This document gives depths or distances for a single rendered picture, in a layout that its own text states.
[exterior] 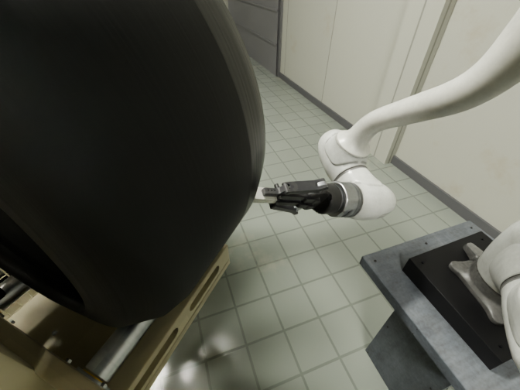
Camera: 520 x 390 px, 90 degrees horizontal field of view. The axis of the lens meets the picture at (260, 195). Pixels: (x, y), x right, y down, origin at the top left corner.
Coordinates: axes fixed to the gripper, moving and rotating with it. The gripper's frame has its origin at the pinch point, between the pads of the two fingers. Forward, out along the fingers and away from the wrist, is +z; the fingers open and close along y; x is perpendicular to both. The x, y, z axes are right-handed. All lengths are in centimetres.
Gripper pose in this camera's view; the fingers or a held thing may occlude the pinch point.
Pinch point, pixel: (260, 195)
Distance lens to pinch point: 53.4
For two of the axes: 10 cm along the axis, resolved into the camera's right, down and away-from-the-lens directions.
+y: -4.5, 5.2, 7.3
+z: -8.6, -0.5, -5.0
